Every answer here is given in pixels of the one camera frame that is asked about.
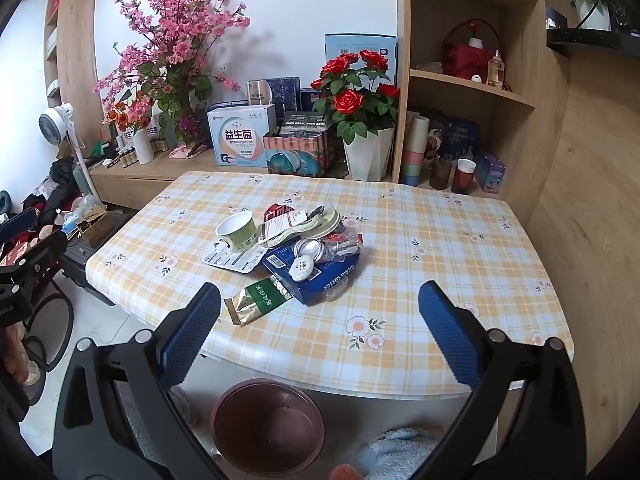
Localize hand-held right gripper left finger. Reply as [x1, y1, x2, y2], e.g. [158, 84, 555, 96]
[52, 282, 223, 480]

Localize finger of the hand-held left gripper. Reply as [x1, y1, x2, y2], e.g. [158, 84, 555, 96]
[10, 232, 68, 286]
[0, 208, 40, 247]

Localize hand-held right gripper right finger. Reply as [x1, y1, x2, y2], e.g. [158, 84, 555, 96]
[417, 280, 588, 480]

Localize green gold tea packet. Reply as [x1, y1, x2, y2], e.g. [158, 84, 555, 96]
[223, 276, 292, 327]

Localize black spork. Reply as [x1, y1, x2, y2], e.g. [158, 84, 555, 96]
[200, 241, 269, 274]
[300, 204, 337, 228]

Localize green paper cup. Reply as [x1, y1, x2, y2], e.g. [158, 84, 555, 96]
[215, 210, 259, 253]

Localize brown plastic bin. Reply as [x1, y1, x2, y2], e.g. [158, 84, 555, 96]
[210, 379, 326, 476]

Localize red sachet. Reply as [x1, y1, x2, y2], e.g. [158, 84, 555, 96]
[327, 232, 363, 261]

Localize blue coffee box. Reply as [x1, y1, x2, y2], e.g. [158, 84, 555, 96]
[262, 247, 362, 307]

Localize small round white container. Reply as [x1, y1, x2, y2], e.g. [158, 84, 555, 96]
[289, 256, 321, 283]

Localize clear plastic wrapper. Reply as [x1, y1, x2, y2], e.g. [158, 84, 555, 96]
[317, 230, 362, 263]

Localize round foil tin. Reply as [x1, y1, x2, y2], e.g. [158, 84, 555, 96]
[292, 238, 326, 261]

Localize white printed packet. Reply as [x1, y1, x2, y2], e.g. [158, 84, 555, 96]
[257, 208, 308, 248]

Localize person's left hand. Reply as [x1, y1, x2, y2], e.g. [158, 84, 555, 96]
[0, 322, 32, 386]

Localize black storage crate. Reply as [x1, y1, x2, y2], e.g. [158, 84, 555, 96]
[60, 210, 136, 306]

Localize black chair base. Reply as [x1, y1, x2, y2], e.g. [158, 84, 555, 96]
[25, 290, 76, 376]

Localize cardboard box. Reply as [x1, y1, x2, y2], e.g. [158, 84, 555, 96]
[75, 207, 108, 246]

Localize black clothing pile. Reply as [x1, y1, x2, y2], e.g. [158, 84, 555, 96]
[50, 157, 91, 211]

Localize checked floral tablecloth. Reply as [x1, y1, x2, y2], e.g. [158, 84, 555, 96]
[85, 170, 576, 401]

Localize white standing fan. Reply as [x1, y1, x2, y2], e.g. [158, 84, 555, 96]
[39, 103, 101, 196]

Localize low wooden sideboard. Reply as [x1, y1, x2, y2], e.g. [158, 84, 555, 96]
[89, 147, 351, 211]

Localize row of small amber bottles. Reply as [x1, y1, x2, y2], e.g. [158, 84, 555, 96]
[107, 132, 138, 168]

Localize light blue fleece garment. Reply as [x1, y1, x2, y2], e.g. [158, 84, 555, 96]
[357, 426, 453, 480]

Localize white ribbed vase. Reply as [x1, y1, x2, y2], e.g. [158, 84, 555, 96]
[132, 127, 156, 165]

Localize orange artificial flowers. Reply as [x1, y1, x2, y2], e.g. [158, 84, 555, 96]
[104, 95, 153, 133]

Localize brown glass cup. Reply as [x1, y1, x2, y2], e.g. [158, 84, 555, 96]
[429, 157, 453, 191]

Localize small blue box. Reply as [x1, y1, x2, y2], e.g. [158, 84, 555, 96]
[472, 150, 507, 195]

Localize pink cloth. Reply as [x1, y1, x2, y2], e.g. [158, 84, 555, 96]
[168, 142, 211, 161]

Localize tall wooden bookshelf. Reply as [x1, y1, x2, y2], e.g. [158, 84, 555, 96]
[42, 0, 106, 151]

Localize stack of pastel cups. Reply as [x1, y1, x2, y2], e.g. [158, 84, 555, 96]
[402, 115, 431, 186]

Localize purple artificial flowers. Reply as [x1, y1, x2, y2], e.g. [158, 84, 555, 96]
[177, 115, 206, 143]

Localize white faceted pot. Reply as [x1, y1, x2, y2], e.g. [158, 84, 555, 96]
[342, 127, 396, 182]

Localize dark blue printed box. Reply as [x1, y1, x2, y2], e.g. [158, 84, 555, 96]
[430, 110, 481, 161]

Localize white blue supplement box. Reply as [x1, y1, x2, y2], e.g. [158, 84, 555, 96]
[206, 101, 277, 168]

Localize pack of orange tubes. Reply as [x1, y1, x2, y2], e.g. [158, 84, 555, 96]
[262, 127, 335, 178]

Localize wooden shelf unit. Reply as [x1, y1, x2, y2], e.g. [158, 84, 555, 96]
[392, 0, 571, 226]

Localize dark labelled box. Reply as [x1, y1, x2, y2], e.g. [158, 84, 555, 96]
[277, 111, 328, 136]

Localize pink blossom arrangement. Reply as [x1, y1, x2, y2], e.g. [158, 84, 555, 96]
[92, 0, 251, 146]

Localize red rose plant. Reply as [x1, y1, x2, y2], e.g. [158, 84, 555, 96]
[310, 50, 401, 146]

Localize dark blue patterned box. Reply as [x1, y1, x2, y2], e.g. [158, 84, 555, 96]
[265, 76, 302, 111]

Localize glass perfume bottle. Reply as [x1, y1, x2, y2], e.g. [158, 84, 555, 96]
[486, 50, 505, 88]

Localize red basket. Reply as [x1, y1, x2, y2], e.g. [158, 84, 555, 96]
[440, 18, 503, 81]

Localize large light blue box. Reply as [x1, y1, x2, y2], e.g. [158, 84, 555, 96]
[324, 33, 398, 86]

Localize black countertop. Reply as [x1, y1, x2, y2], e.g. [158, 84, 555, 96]
[545, 25, 640, 58]

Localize white round pot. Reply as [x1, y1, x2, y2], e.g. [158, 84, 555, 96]
[575, 0, 612, 31]

